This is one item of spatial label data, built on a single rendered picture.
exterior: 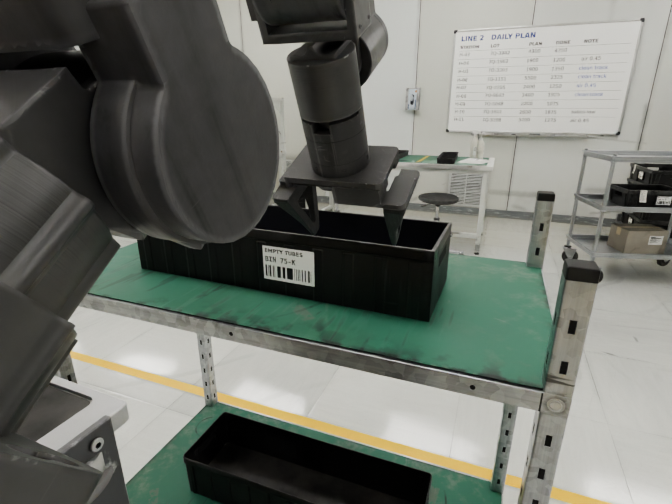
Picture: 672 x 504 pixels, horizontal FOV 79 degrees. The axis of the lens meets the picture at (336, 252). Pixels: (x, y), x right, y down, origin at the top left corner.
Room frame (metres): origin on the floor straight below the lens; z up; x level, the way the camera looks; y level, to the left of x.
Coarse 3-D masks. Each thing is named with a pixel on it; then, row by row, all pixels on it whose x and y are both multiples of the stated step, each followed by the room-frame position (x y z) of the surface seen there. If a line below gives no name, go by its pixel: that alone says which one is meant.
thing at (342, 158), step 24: (360, 120) 0.38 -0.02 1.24; (312, 144) 0.38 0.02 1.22; (336, 144) 0.37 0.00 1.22; (360, 144) 0.38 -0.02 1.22; (288, 168) 0.42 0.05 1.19; (312, 168) 0.41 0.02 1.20; (336, 168) 0.38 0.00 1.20; (360, 168) 0.39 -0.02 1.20; (384, 168) 0.39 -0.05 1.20; (384, 192) 0.37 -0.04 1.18
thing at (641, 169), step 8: (632, 168) 4.12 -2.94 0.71; (640, 168) 3.92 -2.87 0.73; (664, 168) 4.10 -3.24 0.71; (632, 176) 4.11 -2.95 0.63; (640, 176) 3.87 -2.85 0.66; (648, 176) 3.71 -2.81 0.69; (656, 176) 3.63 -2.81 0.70; (664, 176) 3.62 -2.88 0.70; (664, 184) 3.62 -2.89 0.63; (616, 216) 4.23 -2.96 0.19; (624, 216) 4.10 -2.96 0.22; (632, 216) 3.86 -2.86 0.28; (640, 216) 3.70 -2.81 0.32; (648, 216) 3.64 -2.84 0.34; (656, 216) 3.63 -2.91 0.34; (664, 216) 3.61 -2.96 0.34; (656, 224) 3.62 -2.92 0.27; (664, 224) 3.59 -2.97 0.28
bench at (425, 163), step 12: (408, 156) 4.31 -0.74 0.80; (420, 156) 4.31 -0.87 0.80; (432, 156) 4.31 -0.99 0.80; (396, 168) 3.85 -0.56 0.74; (408, 168) 3.81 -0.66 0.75; (420, 168) 3.77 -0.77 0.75; (432, 168) 3.73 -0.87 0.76; (444, 168) 3.65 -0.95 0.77; (456, 168) 3.61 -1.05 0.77; (468, 168) 3.58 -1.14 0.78; (480, 168) 3.54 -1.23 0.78; (492, 168) 3.51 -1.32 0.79; (480, 204) 3.56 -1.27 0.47; (480, 216) 3.55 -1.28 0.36; (480, 228) 3.55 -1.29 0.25
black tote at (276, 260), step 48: (144, 240) 0.76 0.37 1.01; (240, 240) 0.67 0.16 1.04; (288, 240) 0.64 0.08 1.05; (336, 240) 0.60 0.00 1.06; (384, 240) 0.74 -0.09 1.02; (432, 240) 0.71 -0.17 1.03; (288, 288) 0.64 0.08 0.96; (336, 288) 0.60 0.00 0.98; (384, 288) 0.57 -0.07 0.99; (432, 288) 0.55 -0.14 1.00
